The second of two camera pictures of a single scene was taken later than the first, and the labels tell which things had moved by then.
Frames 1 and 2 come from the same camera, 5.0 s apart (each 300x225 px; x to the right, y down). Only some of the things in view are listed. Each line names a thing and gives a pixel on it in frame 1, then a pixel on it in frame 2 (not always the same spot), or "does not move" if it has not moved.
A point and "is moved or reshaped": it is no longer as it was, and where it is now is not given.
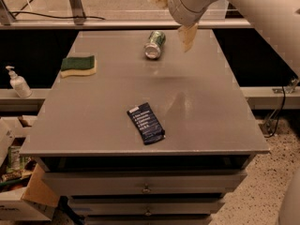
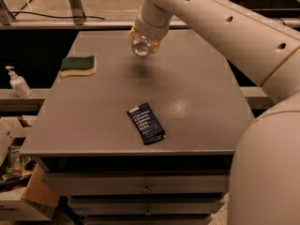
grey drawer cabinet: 137,130 does not move
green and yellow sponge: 78,66 does not move
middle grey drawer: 146,206 does not move
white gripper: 178,7 -> 148,29
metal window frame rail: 79,21 does not move
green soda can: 154,47 is moved or reshaped
